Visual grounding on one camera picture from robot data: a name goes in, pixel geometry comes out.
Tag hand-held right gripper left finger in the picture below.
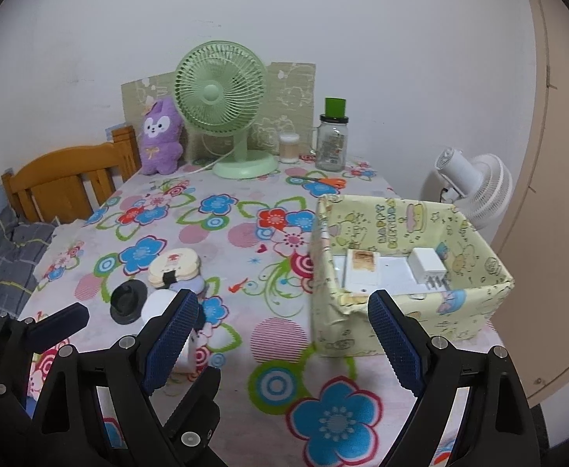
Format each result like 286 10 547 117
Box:
31 288 203 467

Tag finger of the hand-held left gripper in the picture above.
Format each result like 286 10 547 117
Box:
0 302 90 365
164 368 223 467

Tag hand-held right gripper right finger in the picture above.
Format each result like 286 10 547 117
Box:
368 289 533 467

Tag yellow cartoon print box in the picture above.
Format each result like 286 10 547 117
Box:
310 193 515 358

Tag white charger adapters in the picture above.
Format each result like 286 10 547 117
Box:
333 253 441 297

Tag grey plaid blanket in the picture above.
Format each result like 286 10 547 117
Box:
0 202 56 336

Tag white charger plug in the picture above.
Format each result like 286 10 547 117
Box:
407 248 448 289

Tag white box with brown label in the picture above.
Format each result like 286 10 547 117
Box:
343 249 381 293

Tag floral tablecloth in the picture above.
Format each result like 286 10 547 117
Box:
16 153 504 467

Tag white clip fan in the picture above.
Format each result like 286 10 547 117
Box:
419 147 514 232

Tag purple plush toy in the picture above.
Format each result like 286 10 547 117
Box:
138 97 185 176

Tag glass jar with green lid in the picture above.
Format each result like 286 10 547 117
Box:
310 98 350 172

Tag beige door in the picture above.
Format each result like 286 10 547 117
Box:
501 0 569 407

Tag clear cotton swab container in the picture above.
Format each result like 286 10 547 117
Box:
278 133 301 164

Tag green desk fan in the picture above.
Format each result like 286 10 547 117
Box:
174 41 281 180

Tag white fan cable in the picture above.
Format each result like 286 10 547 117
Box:
182 151 231 174

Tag orange handled scissors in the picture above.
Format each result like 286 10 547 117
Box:
287 175 347 190

